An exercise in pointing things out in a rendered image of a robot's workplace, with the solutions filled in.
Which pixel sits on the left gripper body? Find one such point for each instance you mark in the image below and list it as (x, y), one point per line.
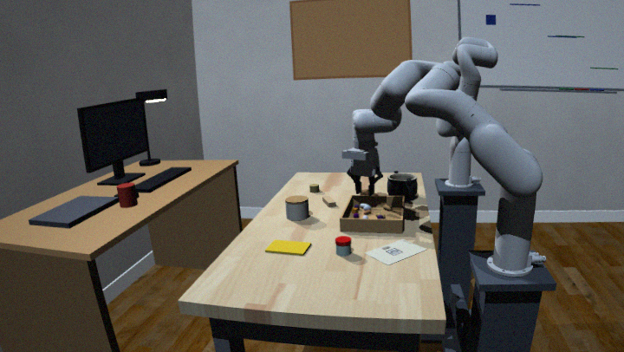
(364, 167)

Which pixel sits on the grey round pot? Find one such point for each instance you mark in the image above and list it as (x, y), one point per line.
(402, 184)

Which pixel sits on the white recipe card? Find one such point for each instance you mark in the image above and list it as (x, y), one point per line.
(394, 252)

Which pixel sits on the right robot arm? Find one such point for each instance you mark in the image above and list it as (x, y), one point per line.
(484, 55)

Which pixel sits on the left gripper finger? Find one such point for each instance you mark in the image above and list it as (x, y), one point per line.
(357, 181)
(373, 180)

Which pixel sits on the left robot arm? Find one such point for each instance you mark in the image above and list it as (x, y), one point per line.
(514, 168)

